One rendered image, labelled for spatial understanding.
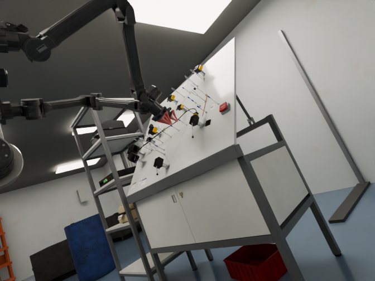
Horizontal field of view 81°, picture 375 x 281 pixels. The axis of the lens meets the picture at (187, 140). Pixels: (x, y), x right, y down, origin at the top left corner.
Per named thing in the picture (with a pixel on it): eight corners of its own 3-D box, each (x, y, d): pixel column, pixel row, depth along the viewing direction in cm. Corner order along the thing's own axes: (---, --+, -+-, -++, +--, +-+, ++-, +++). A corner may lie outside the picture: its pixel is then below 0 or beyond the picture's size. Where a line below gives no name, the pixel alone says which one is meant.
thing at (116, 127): (102, 139, 208) (96, 120, 211) (92, 148, 223) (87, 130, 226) (129, 135, 231) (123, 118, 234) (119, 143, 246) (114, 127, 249)
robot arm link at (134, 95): (110, 5, 95) (123, 6, 88) (123, 4, 99) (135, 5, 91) (129, 98, 120) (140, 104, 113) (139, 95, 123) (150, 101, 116)
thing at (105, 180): (114, 178, 199) (112, 172, 200) (100, 188, 222) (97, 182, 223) (144, 170, 222) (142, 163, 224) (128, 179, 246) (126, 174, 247)
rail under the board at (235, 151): (239, 157, 108) (233, 145, 109) (128, 204, 186) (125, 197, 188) (244, 155, 112) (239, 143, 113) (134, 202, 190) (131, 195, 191)
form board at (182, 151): (128, 197, 189) (126, 196, 188) (154, 111, 249) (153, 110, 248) (236, 145, 111) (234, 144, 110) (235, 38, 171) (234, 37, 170)
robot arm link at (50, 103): (86, 107, 154) (84, 92, 151) (101, 108, 150) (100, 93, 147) (20, 119, 114) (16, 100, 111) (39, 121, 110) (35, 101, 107)
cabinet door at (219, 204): (270, 235, 106) (236, 159, 113) (195, 243, 143) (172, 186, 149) (272, 232, 108) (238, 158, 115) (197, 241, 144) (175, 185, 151)
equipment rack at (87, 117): (158, 303, 174) (87, 98, 206) (124, 297, 214) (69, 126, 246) (198, 267, 210) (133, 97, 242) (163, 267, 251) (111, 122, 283)
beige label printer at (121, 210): (131, 221, 194) (124, 199, 197) (119, 224, 207) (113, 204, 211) (156, 208, 217) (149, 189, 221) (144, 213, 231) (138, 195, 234)
